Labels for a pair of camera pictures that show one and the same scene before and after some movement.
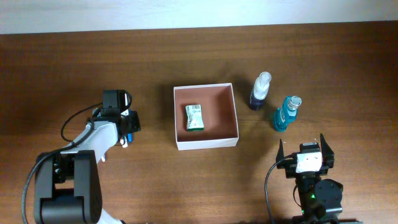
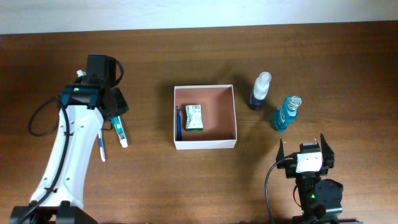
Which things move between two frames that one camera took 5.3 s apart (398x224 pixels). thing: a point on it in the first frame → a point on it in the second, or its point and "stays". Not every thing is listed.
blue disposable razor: [130, 137] → [179, 124]
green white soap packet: [194, 119] stays
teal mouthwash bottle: [287, 114] stays
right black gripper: [328, 157] stays
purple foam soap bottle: [260, 91] stays
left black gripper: [135, 122] → [122, 106]
